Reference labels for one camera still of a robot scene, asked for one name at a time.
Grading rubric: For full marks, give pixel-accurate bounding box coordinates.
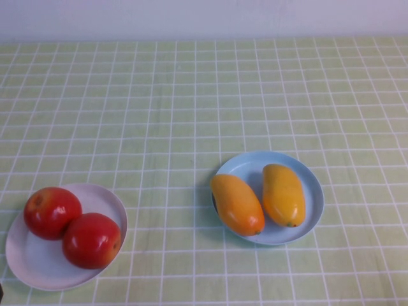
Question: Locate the yellow mango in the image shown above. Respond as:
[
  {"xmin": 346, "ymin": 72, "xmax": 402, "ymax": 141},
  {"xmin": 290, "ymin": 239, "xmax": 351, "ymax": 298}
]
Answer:
[{"xmin": 262, "ymin": 163, "xmax": 307, "ymax": 228}]

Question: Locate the light blue round plate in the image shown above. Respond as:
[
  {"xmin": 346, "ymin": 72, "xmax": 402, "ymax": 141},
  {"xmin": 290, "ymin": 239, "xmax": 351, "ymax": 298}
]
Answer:
[{"xmin": 210, "ymin": 150, "xmax": 325, "ymax": 245}]

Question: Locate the orange mango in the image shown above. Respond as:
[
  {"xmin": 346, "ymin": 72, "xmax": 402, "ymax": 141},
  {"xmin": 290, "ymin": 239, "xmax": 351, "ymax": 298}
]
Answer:
[{"xmin": 210, "ymin": 173, "xmax": 266, "ymax": 237}]

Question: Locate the green checked tablecloth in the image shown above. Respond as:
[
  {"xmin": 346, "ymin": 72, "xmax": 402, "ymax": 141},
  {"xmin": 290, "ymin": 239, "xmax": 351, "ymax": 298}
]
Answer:
[{"xmin": 0, "ymin": 35, "xmax": 408, "ymax": 306}]

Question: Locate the red apple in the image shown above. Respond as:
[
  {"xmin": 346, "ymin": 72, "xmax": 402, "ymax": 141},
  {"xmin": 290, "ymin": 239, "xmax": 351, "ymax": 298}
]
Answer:
[
  {"xmin": 62, "ymin": 212, "xmax": 122, "ymax": 270},
  {"xmin": 24, "ymin": 187, "xmax": 83, "ymax": 240}
]

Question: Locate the white round plate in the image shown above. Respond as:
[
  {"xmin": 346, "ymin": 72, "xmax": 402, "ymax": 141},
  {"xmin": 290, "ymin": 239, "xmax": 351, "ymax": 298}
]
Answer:
[{"xmin": 5, "ymin": 182, "xmax": 129, "ymax": 291}]

